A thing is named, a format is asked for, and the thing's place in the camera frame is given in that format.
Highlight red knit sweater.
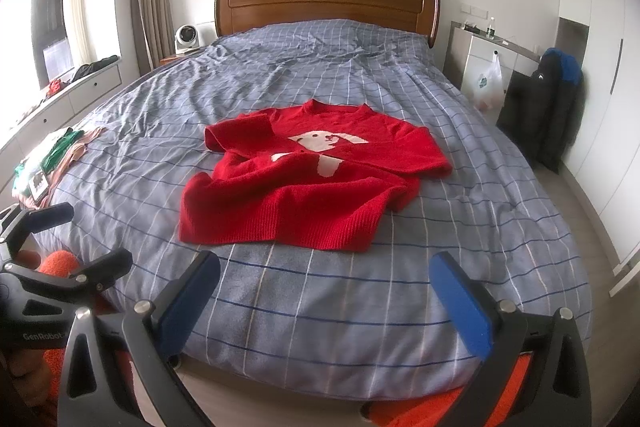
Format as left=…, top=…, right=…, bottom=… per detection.
left=179, top=100, right=452, bottom=253

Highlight dark clothes on bench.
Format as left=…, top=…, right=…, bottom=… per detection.
left=70, top=55, right=119, bottom=82

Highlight person's left hand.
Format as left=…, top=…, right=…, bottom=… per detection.
left=0, top=248, right=54, bottom=410

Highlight patterned folded garment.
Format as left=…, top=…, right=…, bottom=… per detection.
left=28, top=170, right=50, bottom=205

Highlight green folded garment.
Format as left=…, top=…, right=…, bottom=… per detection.
left=14, top=127, right=87, bottom=183

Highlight orange fuzzy sleeve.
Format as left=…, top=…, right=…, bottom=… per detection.
left=38, top=251, right=532, bottom=426

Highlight red item on bench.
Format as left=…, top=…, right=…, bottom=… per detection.
left=46, top=78, right=67, bottom=100

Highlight blue plaid bed cover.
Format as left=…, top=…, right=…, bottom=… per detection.
left=36, top=20, right=593, bottom=401

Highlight black and blue jacket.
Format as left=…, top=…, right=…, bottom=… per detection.
left=497, top=48, right=582, bottom=172

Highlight brown wooden headboard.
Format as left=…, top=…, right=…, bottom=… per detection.
left=215, top=0, right=440, bottom=46

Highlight white plastic bag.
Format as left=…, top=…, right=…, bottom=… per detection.
left=461, top=52, right=504, bottom=112

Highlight white bedside cabinet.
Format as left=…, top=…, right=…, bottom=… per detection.
left=444, top=22, right=540, bottom=101

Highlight white wardrobe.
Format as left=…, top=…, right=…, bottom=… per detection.
left=559, top=0, right=639, bottom=296

